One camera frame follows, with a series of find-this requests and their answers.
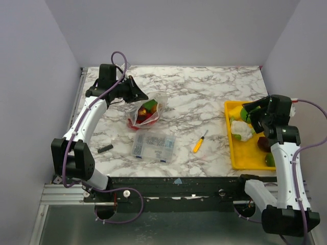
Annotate yellow handle screwdriver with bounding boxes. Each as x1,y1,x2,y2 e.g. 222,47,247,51
193,130,208,153

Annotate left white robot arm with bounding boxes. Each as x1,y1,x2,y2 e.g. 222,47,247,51
51,64,148,202

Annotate yellow plastic tray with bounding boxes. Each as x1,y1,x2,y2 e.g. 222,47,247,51
224,101,276,171

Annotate red bell pepper toy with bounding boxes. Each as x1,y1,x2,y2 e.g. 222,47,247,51
127,118,159,130

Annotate clear screw organizer box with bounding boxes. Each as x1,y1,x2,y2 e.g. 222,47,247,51
131,130,176,163

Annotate large green pepper toy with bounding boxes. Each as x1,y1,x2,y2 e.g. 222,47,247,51
143,99,158,113

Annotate white cauliflower toy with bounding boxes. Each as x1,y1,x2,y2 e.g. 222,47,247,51
230,117,255,142

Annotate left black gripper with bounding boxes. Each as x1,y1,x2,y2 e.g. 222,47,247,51
112,76,149,104

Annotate clear zip top bag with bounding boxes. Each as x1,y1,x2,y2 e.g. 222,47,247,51
126,92,168,130

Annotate green yellow lemon toy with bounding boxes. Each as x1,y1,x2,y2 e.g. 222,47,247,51
265,153,275,167

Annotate black toothed plastic part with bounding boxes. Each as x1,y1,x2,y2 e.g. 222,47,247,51
97,144,113,154

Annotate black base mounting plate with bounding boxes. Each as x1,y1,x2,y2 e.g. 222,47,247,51
84,177,258,216

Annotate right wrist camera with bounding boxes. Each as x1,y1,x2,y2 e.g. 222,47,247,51
290,98,298,117

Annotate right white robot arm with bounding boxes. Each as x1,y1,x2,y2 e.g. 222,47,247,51
235,95,320,238

